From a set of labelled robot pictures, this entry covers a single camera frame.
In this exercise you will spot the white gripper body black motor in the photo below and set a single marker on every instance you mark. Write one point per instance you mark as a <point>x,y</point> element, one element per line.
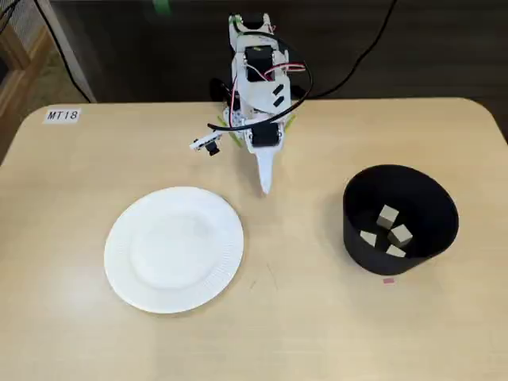
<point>264,136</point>

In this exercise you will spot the white fixed gripper finger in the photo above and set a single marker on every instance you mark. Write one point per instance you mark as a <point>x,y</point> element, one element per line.
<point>262,170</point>

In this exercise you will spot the green tape strip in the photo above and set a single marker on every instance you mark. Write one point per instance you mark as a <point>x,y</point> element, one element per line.
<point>237,141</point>
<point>291,123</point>

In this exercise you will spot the black pot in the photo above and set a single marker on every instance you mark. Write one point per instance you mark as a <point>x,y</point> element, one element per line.
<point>397,266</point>

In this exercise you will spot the white metal leg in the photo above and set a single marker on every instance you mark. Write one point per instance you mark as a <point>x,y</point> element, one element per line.
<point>69,47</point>

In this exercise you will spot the white moving gripper finger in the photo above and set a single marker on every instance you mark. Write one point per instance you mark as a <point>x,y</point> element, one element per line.
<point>270,166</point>

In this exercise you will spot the green tape piece on wall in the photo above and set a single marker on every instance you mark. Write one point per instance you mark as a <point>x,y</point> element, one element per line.
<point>162,6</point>

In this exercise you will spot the white paper plate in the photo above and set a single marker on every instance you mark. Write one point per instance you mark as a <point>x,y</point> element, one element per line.
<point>174,250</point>

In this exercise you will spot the white MT18 label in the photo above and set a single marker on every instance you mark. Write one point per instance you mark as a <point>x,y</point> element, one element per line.
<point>62,115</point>

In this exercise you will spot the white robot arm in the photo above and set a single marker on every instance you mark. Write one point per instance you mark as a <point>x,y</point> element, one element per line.
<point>258,91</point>

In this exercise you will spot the wooden furniture frame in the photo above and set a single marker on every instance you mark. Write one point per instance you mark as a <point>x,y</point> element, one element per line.
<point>37,55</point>

